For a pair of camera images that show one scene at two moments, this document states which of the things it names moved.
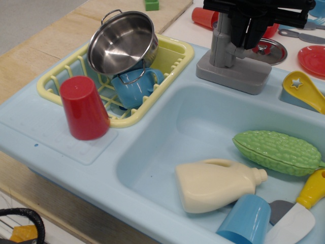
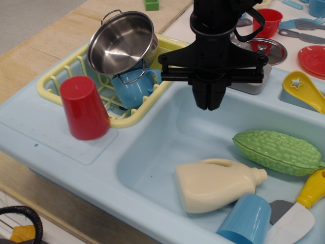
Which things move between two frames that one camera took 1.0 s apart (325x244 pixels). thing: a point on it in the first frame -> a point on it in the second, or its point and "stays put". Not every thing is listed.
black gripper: [241, 13] -> [209, 64]
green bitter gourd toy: [283, 154] stays put
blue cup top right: [319, 9] stays put
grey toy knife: [317, 40] stays put
